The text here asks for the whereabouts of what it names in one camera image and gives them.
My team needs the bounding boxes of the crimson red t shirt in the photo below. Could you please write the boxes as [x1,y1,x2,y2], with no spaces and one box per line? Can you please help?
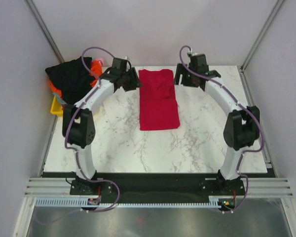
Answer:
[139,69,180,131]

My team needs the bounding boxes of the yellow plastic basket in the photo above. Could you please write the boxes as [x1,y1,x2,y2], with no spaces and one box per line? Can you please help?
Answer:
[50,96,63,117]

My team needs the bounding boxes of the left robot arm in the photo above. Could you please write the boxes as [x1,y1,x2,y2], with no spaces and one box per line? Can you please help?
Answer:
[62,57,142,195]

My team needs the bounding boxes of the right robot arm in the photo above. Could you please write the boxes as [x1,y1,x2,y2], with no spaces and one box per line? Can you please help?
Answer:
[174,51,260,195]

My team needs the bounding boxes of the pink garment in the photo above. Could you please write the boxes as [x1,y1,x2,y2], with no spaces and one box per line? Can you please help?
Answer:
[96,57,105,67]

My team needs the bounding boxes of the orange t shirt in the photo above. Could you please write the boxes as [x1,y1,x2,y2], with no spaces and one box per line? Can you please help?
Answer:
[48,59,103,91]

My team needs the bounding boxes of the black t shirt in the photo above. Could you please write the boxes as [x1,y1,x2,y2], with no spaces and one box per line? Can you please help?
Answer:
[45,57,97,104]

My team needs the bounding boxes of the grey blue garment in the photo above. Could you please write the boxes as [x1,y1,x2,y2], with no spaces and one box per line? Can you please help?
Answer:
[52,89,66,105]

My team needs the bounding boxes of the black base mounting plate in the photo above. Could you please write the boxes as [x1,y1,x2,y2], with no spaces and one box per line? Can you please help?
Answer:
[69,172,246,204]

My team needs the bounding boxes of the right aluminium frame post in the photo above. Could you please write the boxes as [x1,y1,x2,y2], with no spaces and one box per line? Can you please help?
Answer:
[239,0,286,74]

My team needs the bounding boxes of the aluminium frame post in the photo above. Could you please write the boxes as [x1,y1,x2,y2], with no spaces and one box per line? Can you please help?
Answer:
[24,0,65,63]
[239,0,286,74]

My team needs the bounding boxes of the left aluminium frame post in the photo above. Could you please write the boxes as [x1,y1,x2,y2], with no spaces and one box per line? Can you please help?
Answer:
[24,0,65,63]

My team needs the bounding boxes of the right aluminium rail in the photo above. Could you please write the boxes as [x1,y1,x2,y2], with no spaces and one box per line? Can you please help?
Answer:
[243,177,295,198]

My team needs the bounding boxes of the aluminium rail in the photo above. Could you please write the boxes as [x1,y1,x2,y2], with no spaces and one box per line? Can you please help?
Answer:
[24,176,74,198]
[243,177,295,198]

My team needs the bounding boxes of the white slotted cable duct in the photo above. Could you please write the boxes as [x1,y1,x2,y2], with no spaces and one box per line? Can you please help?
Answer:
[35,197,221,208]

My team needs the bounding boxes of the left aluminium rail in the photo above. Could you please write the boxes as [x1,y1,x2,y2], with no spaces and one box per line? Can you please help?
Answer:
[24,176,74,198]

